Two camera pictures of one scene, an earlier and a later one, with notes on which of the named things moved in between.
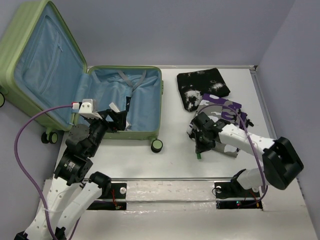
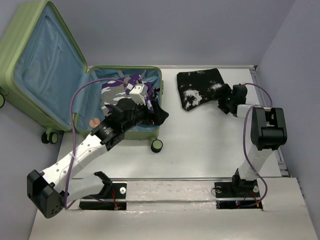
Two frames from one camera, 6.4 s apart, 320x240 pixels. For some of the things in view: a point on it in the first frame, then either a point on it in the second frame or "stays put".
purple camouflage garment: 217,108 -> 111,93
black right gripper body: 202,142 -> 225,101
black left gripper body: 100,126 -> 142,115
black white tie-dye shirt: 193,85 stays put
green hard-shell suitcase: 43,74 stays put
